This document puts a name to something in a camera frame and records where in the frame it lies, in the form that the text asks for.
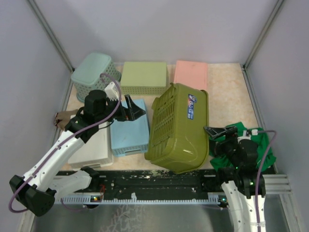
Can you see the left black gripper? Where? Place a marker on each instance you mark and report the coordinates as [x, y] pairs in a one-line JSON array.
[[135, 112]]

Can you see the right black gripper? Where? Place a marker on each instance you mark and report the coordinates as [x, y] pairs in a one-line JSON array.
[[216, 132]]

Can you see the light blue perforated basket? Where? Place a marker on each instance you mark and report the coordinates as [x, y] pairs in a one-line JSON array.
[[130, 137]]

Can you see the light green shallow basket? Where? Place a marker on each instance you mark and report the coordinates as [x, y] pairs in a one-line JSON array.
[[144, 78]]

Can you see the olive green large tub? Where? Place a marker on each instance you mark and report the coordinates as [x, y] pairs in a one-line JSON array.
[[177, 139]]

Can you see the white perforated basket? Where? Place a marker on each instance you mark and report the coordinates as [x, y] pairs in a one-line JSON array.
[[96, 153]]

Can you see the teal perforated plastic basket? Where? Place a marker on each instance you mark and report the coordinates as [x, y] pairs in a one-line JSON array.
[[93, 73]]

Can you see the pink perforated basket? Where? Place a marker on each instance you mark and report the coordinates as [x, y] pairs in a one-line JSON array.
[[192, 74]]

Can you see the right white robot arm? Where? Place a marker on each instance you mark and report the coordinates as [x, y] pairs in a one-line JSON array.
[[242, 183]]

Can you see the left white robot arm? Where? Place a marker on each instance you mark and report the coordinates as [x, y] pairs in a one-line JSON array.
[[37, 190]]

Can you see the green cloth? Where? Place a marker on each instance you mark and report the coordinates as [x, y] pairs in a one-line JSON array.
[[261, 139]]

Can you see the brown cloth pouch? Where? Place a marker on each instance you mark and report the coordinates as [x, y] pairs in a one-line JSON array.
[[62, 118]]

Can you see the white slotted cable duct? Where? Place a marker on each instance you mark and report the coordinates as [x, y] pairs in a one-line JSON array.
[[87, 199]]

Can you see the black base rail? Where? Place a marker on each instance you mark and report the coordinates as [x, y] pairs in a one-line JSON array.
[[156, 185]]

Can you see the right aluminium frame post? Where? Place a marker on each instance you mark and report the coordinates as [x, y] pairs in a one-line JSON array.
[[263, 34]]

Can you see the aluminium frame post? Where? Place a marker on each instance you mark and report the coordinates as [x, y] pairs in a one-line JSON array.
[[263, 34], [50, 34]]

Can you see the aluminium extrusion rail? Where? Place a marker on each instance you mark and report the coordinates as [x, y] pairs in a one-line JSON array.
[[277, 184]]

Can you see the left aluminium frame post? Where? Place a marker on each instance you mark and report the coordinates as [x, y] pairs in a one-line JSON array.
[[50, 34]]

